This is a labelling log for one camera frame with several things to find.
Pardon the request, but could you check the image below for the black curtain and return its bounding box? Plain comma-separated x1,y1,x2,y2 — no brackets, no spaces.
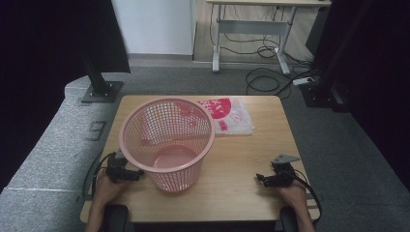
0,0,132,194
306,0,410,191

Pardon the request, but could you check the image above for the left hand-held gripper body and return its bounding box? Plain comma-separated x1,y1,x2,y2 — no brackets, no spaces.
105,150,132,186

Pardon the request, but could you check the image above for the black cable bundle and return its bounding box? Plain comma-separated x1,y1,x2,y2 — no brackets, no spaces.
209,4,283,60

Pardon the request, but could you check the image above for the white red-printed plastic bag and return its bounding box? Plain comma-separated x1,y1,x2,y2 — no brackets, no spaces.
196,96,255,137

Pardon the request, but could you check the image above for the left hand-held gripper black cable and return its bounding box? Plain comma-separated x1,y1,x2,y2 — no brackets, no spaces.
91,152,114,197

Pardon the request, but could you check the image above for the person's right hand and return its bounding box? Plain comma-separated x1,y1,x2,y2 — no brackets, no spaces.
277,179,308,213

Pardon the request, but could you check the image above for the person's left hand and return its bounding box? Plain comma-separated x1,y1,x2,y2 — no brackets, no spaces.
93,171,129,208

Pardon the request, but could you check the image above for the light wooden desk grey frame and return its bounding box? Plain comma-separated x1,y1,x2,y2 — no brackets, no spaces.
205,0,333,75

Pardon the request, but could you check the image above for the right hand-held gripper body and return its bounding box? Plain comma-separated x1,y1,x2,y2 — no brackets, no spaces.
270,153,301,189

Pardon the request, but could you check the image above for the black floor cable loop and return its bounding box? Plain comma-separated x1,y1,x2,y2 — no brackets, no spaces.
245,66,294,97

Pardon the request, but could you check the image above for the white power strip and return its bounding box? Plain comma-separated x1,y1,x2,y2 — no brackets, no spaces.
292,76,315,87

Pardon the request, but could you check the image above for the pink plastic mesh basket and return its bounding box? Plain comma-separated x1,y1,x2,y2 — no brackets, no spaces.
118,97,217,194

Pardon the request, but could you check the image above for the black metal stand square base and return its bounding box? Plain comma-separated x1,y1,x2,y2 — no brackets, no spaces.
80,57,125,104

